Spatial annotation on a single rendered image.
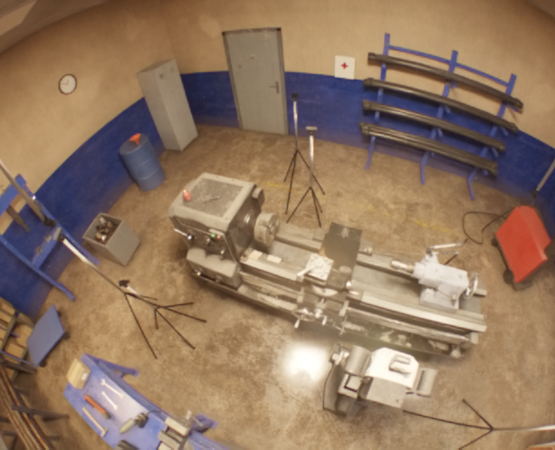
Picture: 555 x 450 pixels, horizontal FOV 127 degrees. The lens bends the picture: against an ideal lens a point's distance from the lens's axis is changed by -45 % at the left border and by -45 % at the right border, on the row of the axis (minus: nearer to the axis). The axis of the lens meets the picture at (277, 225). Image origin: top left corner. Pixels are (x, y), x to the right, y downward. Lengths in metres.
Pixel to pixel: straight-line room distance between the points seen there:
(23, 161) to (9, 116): 0.70
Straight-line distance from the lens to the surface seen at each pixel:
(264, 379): 2.70
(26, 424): 3.59
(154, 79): 4.79
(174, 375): 3.00
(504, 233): 4.13
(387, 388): 1.39
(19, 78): 4.26
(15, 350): 4.83
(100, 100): 4.71
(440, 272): 1.98
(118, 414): 2.33
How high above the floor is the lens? 2.68
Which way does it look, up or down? 52 degrees down
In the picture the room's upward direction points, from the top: 8 degrees counter-clockwise
